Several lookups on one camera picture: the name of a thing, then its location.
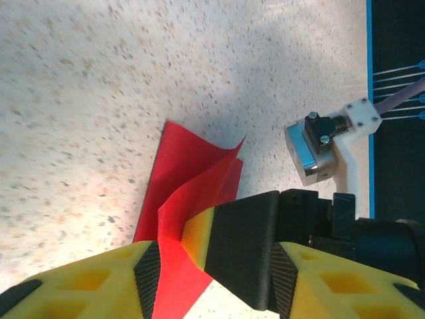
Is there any red square paper sheet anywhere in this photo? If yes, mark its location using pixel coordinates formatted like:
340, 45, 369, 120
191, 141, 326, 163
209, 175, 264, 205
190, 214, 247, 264
132, 119, 247, 319

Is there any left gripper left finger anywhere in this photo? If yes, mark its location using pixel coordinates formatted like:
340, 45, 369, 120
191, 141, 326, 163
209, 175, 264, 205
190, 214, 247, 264
0, 241, 162, 319

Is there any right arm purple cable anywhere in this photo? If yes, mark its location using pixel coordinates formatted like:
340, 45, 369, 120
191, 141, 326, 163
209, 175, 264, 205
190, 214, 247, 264
374, 76, 425, 116

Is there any blue edged side rail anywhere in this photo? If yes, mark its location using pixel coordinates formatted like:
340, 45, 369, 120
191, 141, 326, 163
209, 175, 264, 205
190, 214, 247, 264
365, 0, 378, 219

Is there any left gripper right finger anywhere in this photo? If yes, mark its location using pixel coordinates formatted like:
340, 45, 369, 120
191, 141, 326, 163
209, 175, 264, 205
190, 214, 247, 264
270, 241, 425, 319

